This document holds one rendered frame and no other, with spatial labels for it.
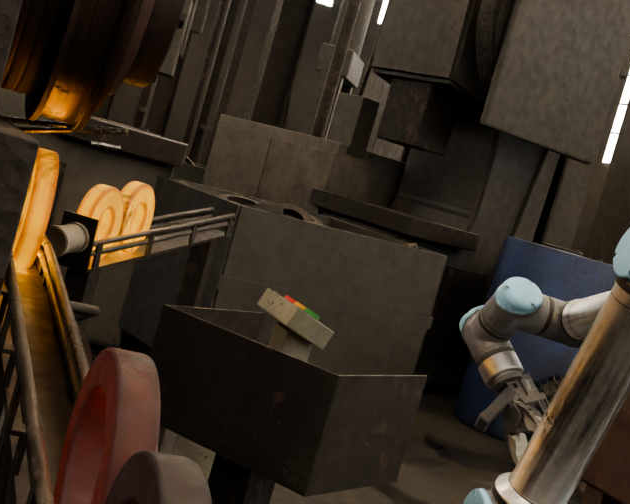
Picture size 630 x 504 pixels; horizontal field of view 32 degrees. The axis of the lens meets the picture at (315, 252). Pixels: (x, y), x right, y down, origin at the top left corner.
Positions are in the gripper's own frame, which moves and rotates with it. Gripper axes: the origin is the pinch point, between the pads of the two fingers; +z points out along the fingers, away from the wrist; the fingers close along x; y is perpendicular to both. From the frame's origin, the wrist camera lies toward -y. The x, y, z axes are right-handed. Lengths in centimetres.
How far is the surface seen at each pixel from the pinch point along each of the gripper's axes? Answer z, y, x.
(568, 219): -346, 405, 420
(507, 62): -225, 152, 112
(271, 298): -62, -35, 20
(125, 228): -67, -72, -8
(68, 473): 30, -111, -106
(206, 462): -30, -58, 33
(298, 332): -46, -36, 11
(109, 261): -59, -77, -7
